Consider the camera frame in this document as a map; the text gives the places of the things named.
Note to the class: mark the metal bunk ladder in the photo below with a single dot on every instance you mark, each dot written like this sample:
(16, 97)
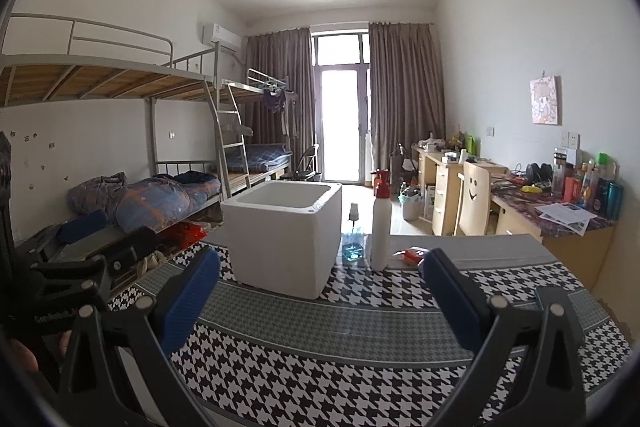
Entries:
(232, 147)

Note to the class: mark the printed paper sheets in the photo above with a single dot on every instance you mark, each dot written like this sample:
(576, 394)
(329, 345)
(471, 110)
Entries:
(567, 217)

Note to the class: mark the metal bunk bed with ladder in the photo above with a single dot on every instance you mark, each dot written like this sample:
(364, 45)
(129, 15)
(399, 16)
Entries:
(100, 77)

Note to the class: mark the white foam box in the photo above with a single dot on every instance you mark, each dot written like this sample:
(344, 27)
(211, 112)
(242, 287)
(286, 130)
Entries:
(280, 237)

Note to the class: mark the blue orange plaid blanket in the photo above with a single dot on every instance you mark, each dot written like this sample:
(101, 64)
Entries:
(150, 202)

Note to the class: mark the glass balcony door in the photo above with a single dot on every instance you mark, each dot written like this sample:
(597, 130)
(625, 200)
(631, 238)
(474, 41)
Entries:
(340, 122)

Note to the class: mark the yellow desk item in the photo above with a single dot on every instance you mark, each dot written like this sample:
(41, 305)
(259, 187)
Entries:
(531, 188)

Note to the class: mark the brown curtain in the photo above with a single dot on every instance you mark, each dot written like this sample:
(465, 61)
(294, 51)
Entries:
(280, 97)
(407, 87)

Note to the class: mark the white waste bin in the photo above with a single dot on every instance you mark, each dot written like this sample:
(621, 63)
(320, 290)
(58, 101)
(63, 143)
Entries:
(411, 208)

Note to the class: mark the row of toiletry bottles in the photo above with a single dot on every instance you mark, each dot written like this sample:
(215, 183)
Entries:
(590, 189)

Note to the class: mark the black folding chair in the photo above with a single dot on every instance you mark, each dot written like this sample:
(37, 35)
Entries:
(305, 164)

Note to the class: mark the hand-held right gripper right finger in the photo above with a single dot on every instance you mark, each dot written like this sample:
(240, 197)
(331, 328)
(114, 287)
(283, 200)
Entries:
(455, 302)

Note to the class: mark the double white wall socket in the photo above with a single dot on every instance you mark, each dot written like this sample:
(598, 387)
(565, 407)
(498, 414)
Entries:
(570, 139)

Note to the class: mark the person's left hand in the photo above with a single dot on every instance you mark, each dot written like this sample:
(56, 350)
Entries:
(22, 354)

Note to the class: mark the pink cartoon wall poster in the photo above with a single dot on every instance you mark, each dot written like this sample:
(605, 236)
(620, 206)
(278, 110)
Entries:
(545, 101)

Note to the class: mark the wooden chair with smiley face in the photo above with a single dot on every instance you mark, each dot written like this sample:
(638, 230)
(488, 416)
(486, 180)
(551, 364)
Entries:
(472, 197)

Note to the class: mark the metal bunk bed with clothes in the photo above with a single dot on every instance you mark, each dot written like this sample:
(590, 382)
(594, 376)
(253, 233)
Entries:
(260, 79)

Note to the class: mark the red tissue packet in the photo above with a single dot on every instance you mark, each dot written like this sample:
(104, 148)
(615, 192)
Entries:
(412, 256)

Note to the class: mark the blue folded quilt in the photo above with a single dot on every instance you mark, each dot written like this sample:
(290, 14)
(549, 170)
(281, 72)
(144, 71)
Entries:
(267, 157)

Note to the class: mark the blue liquid spray bottle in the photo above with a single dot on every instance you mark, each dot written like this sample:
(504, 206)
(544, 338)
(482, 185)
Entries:
(354, 252)

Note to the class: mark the plain wooden desk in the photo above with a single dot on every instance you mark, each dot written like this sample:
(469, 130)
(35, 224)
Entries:
(445, 192)

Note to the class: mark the white air conditioner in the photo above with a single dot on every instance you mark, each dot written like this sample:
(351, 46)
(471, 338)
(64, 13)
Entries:
(222, 36)

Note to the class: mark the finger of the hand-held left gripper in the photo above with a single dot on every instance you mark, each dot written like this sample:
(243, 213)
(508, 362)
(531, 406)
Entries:
(82, 226)
(132, 247)

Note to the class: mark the beige cloth bundle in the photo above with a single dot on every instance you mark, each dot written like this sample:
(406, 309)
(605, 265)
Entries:
(152, 262)

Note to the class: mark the hanging dark clothes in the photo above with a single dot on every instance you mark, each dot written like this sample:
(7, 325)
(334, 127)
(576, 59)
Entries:
(275, 101)

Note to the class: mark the houndstooth table mat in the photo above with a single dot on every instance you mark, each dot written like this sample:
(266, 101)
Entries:
(325, 372)

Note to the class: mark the wooden desk with patterned top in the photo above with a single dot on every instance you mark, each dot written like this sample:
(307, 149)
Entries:
(575, 252)

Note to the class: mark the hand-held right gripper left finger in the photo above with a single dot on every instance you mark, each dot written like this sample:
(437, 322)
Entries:
(192, 297)

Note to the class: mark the black headphones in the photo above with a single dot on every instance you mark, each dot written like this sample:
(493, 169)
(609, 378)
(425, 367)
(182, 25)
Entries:
(539, 173)

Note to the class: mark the white bottle with red cap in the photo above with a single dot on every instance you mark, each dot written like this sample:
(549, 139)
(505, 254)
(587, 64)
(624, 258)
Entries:
(380, 227)

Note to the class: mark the red plastic bag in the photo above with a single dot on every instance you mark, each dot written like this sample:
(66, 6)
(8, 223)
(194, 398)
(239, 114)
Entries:
(185, 234)

